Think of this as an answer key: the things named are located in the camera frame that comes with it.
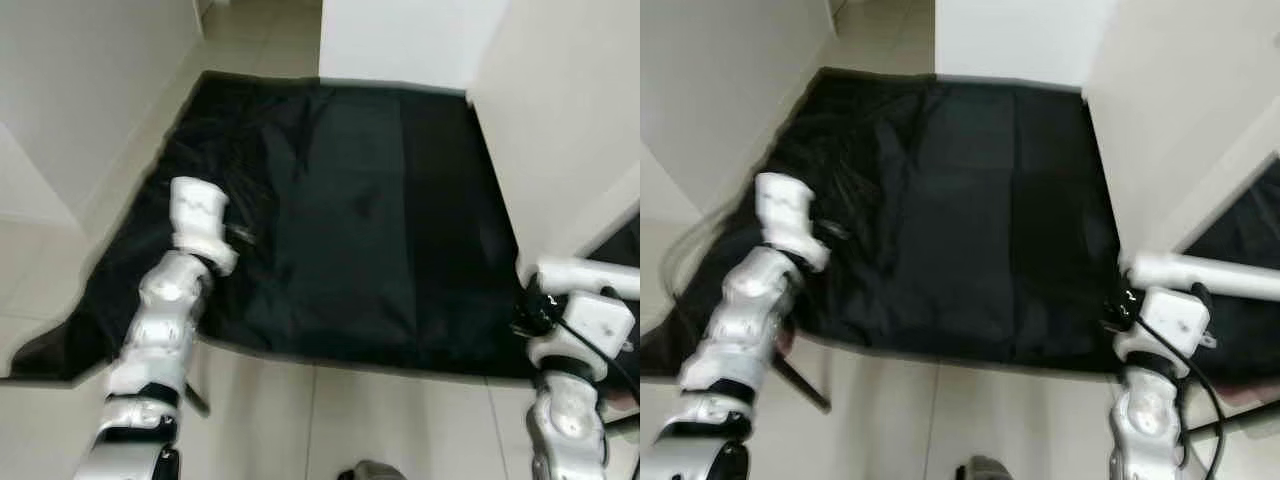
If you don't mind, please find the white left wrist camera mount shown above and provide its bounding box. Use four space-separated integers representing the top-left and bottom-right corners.
755 173 831 271
168 177 239 276

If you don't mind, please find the black tablecloth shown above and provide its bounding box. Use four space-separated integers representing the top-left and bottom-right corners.
640 68 1280 381
10 72 640 381

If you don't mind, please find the white plastic children table top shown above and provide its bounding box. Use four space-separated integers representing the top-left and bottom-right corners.
1083 0 1280 263
468 0 640 263

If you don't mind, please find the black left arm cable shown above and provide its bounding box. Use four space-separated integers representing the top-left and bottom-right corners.
665 215 761 301

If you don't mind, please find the black metal worktable leg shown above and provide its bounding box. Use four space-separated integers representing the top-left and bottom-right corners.
775 355 831 411
180 375 211 416

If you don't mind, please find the grey right robot foot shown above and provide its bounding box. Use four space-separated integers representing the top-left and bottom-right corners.
955 455 1016 480
340 460 406 480

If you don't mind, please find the white plastic table leg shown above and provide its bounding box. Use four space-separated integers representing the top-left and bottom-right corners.
520 257 640 301
1120 252 1280 298

